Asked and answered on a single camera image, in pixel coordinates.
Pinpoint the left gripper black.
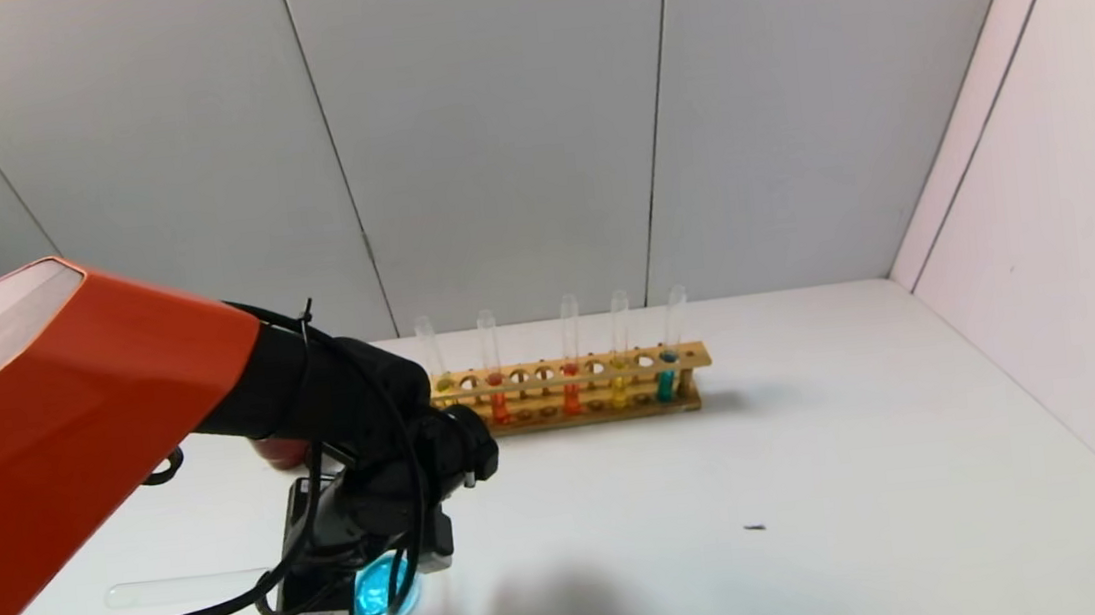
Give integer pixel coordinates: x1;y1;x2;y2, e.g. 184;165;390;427
259;474;360;615

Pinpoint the test tube with blue pigment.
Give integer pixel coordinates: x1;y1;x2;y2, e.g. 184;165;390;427
644;284;698;405
102;567;280;611

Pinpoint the test tube with yellow pigment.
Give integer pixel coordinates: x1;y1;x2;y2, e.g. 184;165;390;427
599;290;641;411
413;314;463;411

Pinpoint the clear glass beaker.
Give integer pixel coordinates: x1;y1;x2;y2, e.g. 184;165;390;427
345;545;437;615

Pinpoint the test tube with red pigment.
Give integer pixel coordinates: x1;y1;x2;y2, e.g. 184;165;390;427
552;294;590;417
476;308;511;427

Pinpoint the wooden test tube rack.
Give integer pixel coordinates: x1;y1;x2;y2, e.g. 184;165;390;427
424;337;719;444

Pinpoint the red round object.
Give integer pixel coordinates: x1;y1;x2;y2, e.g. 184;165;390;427
249;433;315;474

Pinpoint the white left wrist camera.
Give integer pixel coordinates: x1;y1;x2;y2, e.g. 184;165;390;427
414;513;459;575

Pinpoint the thin black cable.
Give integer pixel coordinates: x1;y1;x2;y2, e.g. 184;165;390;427
226;286;437;615

